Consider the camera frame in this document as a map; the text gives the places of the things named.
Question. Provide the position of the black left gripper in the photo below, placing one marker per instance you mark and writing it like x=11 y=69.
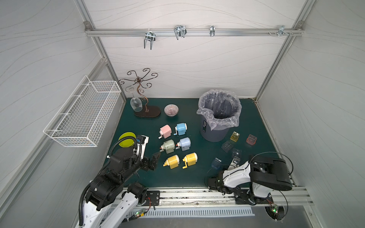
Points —
x=148 y=162

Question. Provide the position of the grey green pencil sharpener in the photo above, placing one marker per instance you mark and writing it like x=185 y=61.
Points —
x=168 y=146

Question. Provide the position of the small yellow pencil sharpener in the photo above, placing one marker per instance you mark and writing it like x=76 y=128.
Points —
x=172 y=162

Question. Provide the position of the pink pencil sharpener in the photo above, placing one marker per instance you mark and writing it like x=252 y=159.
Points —
x=165 y=132

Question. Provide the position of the yellow white pencil sharpener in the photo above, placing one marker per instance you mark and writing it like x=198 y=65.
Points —
x=189 y=160

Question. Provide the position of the light blue pencil sharpener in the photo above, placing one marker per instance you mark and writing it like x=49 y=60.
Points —
x=180 y=129

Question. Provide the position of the bright blue shavings tray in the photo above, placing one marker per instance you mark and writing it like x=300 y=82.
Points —
x=216 y=163

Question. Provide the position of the yellow transparent shavings tray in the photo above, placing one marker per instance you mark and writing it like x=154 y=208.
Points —
x=235 y=136

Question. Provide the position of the clear grey shavings tray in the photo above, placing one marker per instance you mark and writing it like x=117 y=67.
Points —
x=236 y=153

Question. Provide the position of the red transparent shavings tray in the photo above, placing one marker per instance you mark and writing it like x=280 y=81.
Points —
x=251 y=140

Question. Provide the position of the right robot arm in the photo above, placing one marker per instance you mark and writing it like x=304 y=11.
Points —
x=252 y=182

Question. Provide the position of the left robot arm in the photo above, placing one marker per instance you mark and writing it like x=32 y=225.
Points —
x=103 y=203

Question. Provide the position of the striped ceramic bowl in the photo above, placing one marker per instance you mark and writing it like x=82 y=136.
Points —
x=171 y=110

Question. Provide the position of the hanging wine glass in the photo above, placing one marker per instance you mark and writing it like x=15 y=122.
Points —
x=135 y=102

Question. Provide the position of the grey trash bin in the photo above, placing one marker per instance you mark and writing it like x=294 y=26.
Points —
x=211 y=135

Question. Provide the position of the clear plastic bin liner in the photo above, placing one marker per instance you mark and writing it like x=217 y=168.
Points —
x=220 y=108

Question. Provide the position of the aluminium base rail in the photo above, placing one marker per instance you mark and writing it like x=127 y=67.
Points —
x=202 y=197

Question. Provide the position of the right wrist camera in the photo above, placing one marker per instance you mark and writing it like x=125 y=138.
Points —
x=234 y=164

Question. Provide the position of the white wire basket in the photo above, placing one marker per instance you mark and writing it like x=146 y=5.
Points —
x=81 y=120

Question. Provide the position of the aluminium rail with hooks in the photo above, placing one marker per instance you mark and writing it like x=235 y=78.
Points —
x=149 y=36

